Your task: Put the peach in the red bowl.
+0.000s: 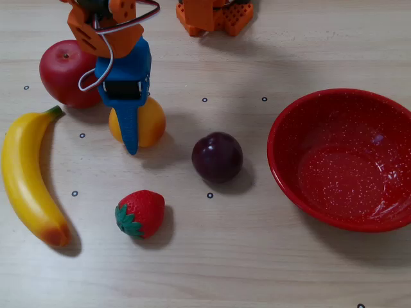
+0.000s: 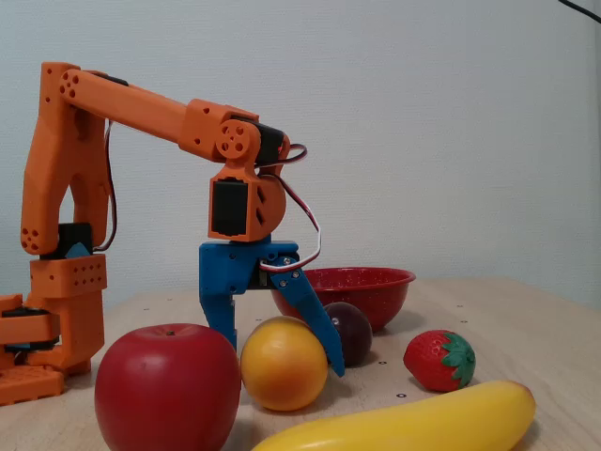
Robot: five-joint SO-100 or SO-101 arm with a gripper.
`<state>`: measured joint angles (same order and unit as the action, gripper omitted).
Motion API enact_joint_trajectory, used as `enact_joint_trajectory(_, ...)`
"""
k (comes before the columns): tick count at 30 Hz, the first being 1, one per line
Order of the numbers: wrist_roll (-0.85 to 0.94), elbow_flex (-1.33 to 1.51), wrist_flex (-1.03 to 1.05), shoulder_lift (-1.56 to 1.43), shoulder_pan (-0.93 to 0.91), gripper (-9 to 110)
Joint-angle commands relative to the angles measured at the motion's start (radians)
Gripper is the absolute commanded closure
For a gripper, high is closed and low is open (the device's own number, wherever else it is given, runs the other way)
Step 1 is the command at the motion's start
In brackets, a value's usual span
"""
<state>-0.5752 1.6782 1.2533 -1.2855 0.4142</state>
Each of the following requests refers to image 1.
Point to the dark purple toy plum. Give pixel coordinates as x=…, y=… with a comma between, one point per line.
x=217, y=157

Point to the orange robot base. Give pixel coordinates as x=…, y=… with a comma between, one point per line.
x=205, y=16

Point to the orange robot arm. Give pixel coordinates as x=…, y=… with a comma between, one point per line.
x=122, y=35

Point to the orange yellow toy peach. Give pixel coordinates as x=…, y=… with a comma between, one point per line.
x=151, y=123

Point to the red toy strawberry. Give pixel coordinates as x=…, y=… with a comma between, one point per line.
x=146, y=211

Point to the yellow toy banana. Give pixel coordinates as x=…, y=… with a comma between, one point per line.
x=22, y=173

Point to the red toy apple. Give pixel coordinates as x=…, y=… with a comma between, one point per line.
x=61, y=73

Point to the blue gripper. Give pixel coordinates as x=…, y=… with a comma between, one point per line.
x=126, y=71

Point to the red speckled enamel bowl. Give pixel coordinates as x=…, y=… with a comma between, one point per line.
x=340, y=170

